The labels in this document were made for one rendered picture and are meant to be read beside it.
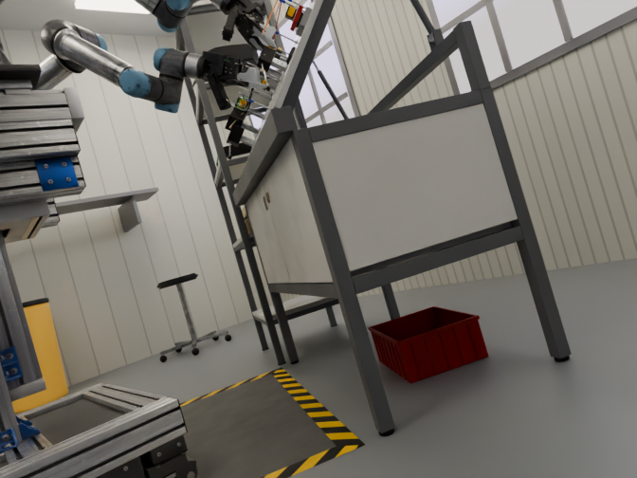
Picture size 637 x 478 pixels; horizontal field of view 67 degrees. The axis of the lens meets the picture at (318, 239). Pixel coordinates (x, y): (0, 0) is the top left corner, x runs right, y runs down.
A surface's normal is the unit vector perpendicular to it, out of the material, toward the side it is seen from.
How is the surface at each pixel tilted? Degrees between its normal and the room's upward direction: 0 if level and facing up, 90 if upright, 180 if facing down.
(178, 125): 90
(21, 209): 90
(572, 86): 90
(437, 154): 90
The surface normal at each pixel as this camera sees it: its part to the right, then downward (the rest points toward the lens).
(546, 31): -0.76, 0.21
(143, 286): 0.59, -0.18
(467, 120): 0.26, -0.09
